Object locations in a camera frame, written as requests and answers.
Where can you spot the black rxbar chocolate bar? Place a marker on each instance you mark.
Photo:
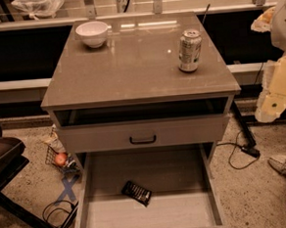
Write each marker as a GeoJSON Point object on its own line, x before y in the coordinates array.
{"type": "Point", "coordinates": [136, 192]}

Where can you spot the white ceramic bowl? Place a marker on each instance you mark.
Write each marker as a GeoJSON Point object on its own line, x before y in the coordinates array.
{"type": "Point", "coordinates": [93, 34]}

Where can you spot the black wire basket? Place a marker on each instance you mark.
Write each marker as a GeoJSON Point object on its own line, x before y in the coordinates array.
{"type": "Point", "coordinates": [70, 165]}

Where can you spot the clear plastic bag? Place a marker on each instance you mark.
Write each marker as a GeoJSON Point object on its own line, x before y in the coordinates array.
{"type": "Point", "coordinates": [37, 9]}

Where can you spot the black chair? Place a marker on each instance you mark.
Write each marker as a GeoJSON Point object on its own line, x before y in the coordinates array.
{"type": "Point", "coordinates": [12, 162]}

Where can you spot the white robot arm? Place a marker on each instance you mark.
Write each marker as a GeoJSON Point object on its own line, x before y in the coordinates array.
{"type": "Point", "coordinates": [271, 103]}

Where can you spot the open middle drawer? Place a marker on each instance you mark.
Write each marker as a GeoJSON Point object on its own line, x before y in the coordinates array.
{"type": "Point", "coordinates": [183, 194]}

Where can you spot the black drawer handle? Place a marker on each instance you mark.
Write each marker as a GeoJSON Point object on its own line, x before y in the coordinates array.
{"type": "Point", "coordinates": [146, 140]}

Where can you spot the black leaning bar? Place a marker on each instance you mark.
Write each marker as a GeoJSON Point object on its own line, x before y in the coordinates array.
{"type": "Point", "coordinates": [242, 123]}

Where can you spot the grey sneaker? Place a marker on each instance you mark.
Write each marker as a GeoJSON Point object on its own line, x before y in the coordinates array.
{"type": "Point", "coordinates": [278, 163]}

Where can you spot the red apple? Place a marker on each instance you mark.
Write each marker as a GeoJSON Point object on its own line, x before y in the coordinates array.
{"type": "Point", "coordinates": [60, 159]}

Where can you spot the grey drawer cabinet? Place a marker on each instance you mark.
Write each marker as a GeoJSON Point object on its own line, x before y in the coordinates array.
{"type": "Point", "coordinates": [135, 77]}

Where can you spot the green white soda can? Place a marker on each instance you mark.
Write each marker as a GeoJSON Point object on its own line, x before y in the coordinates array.
{"type": "Point", "coordinates": [189, 50]}

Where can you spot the closed top drawer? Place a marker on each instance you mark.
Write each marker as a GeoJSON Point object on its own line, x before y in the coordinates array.
{"type": "Point", "coordinates": [112, 137]}

